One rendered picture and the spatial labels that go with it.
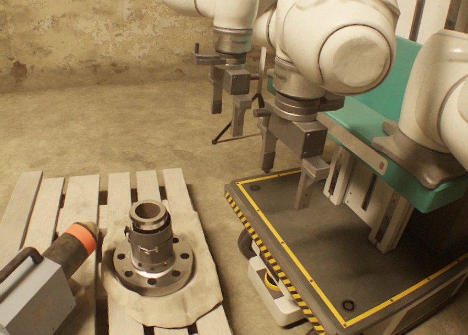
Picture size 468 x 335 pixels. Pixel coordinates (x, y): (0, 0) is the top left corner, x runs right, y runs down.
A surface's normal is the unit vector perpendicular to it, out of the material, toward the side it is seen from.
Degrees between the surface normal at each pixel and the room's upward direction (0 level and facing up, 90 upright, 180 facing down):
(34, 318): 90
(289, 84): 90
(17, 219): 0
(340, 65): 97
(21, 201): 0
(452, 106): 78
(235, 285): 0
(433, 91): 84
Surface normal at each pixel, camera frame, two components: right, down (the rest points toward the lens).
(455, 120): -0.99, -0.11
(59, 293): 0.95, 0.22
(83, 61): 0.27, 0.51
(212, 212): 0.07, -0.85
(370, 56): -0.08, 0.63
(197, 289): 0.63, -0.45
